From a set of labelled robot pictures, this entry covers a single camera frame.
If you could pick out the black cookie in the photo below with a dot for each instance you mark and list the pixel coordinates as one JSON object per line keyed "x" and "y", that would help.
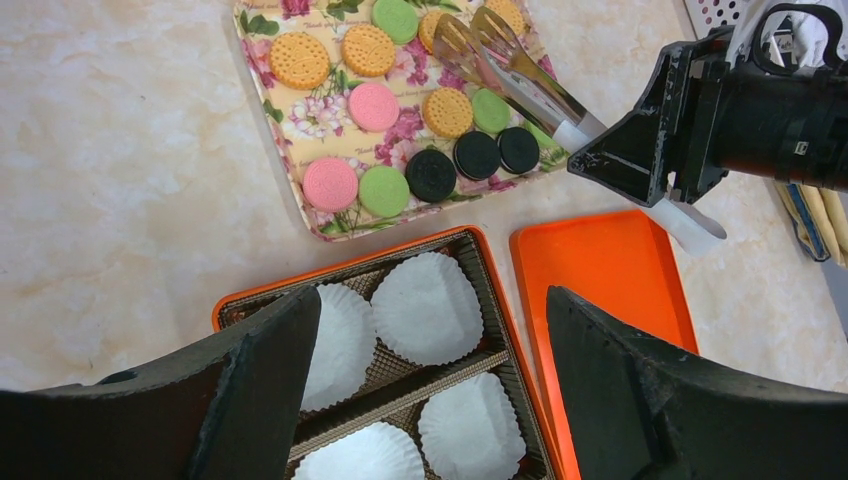
{"x": 431, "y": 176}
{"x": 476, "y": 155}
{"x": 519, "y": 150}

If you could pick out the white paper cup top-left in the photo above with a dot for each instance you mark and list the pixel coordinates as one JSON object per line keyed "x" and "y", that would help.
{"x": 344, "y": 348}

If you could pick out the metal serving tongs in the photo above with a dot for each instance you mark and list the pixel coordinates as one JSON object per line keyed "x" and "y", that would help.
{"x": 489, "y": 54}

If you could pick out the black cookie middle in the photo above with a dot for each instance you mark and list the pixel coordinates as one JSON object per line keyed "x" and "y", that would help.
{"x": 476, "y": 155}

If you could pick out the orange box lid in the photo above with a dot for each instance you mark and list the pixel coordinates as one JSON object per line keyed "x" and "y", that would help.
{"x": 623, "y": 263}

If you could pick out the yellow cookie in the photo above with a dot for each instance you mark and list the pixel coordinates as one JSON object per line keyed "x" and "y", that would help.
{"x": 299, "y": 60}
{"x": 508, "y": 11}
{"x": 448, "y": 112}
{"x": 368, "y": 51}
{"x": 427, "y": 28}

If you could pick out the orange cookie box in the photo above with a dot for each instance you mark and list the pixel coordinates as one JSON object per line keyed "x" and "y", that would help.
{"x": 395, "y": 390}

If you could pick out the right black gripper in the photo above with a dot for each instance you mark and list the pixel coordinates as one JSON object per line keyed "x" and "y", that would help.
{"x": 736, "y": 109}

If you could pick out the green cookie top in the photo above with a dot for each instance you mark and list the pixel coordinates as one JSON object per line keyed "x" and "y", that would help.
{"x": 397, "y": 19}

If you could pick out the green cookie bottom left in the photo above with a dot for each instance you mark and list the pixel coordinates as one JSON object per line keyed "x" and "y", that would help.
{"x": 384, "y": 191}

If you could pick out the white paper cup middle-right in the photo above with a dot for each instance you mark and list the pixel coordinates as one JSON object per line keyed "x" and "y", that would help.
{"x": 471, "y": 431}

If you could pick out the white plastic basket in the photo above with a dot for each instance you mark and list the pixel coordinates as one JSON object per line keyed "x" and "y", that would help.
{"x": 705, "y": 15}

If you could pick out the black cookie right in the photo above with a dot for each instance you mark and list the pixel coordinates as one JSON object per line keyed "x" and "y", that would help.
{"x": 519, "y": 150}

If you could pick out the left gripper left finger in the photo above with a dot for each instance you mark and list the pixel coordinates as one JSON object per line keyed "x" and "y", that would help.
{"x": 225, "y": 407}

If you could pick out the green cookie packed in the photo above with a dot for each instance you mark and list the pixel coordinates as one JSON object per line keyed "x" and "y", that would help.
{"x": 490, "y": 113}

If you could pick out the green cookie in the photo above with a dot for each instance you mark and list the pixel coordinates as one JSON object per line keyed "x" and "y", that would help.
{"x": 544, "y": 141}
{"x": 397, "y": 19}
{"x": 384, "y": 191}

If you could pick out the pink cookie bottom left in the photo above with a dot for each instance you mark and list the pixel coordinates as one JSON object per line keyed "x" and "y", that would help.
{"x": 330, "y": 184}

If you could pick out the pink cookie packed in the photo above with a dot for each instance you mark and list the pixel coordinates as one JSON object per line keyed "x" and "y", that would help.
{"x": 373, "y": 107}

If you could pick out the white cloth in basket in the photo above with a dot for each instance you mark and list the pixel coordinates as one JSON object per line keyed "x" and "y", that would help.
{"x": 810, "y": 35}

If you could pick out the floral cookie tray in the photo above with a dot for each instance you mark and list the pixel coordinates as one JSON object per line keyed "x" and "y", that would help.
{"x": 309, "y": 124}

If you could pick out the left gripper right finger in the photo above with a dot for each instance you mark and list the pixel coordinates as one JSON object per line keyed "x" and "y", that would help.
{"x": 639, "y": 407}

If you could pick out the black cookie left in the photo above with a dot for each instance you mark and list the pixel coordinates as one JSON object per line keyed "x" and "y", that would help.
{"x": 431, "y": 176}

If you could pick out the white paper cup top-right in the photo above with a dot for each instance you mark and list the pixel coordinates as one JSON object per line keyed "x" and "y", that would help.
{"x": 426, "y": 310}

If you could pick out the green cookie right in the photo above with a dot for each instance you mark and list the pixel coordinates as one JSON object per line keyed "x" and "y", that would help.
{"x": 544, "y": 141}

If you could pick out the white paper cup middle-left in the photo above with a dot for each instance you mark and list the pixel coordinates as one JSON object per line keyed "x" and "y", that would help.
{"x": 378, "y": 451}

